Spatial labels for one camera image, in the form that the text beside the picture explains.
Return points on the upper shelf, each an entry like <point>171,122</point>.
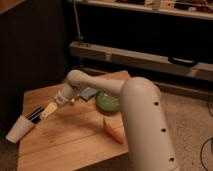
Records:
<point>149,9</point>

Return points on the long metal rail case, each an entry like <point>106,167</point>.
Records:
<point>141,60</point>

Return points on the blue sponge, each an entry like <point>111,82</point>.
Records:
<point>87,93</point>

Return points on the green ceramic bowl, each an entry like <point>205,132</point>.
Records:
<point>106,104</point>

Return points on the orange carrot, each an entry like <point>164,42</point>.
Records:
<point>112,133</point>

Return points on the black handle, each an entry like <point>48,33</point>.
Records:
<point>182,62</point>

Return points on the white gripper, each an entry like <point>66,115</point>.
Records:
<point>62,97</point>

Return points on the metal pole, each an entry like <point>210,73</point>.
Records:
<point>79,36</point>

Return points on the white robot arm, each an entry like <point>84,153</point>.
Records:
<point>148,138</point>

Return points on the wooden table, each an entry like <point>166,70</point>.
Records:
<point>69,139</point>

